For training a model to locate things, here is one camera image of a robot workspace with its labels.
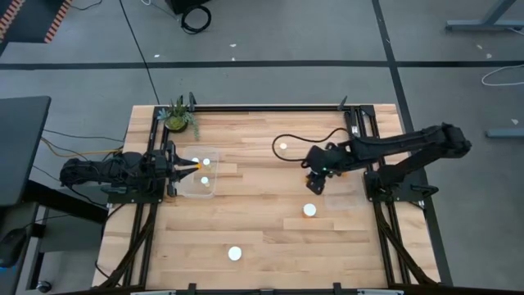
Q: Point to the white ball back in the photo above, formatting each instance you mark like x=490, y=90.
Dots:
x=283, y=146

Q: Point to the yellowish pill bottle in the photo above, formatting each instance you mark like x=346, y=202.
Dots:
x=204, y=180

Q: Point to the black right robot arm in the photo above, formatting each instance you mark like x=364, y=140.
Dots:
x=409, y=141

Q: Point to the pale yellow pill bottle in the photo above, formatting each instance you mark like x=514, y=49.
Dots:
x=206, y=162

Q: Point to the grey desk foot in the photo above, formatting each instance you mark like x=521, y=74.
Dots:
x=483, y=25
x=505, y=133

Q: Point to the dark grey desk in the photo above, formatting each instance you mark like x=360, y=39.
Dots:
x=20, y=147

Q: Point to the black cabinet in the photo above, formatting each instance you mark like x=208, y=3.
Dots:
x=184, y=5

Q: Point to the clear plastic bin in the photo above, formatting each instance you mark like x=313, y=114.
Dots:
x=190, y=188

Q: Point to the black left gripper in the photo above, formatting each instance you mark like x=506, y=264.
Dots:
x=157, y=170

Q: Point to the black orange-striped floor mat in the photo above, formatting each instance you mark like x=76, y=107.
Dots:
x=28, y=20

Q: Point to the white ball with orange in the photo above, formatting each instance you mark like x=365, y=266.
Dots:
x=309, y=210

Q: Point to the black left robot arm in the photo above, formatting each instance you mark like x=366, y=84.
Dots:
x=102, y=170

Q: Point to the black computer mouse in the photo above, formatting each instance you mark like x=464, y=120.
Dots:
x=12, y=246

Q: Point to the potted succulent plant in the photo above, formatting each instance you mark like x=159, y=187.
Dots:
x=177, y=122

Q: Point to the white ball front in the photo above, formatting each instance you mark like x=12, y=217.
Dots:
x=235, y=253

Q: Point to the black frame bracket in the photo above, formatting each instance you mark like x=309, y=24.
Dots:
x=191, y=100
x=342, y=104

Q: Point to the black aluminium table frame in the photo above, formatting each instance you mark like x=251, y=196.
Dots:
x=266, y=108

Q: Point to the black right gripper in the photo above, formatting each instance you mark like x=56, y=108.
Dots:
x=327, y=160

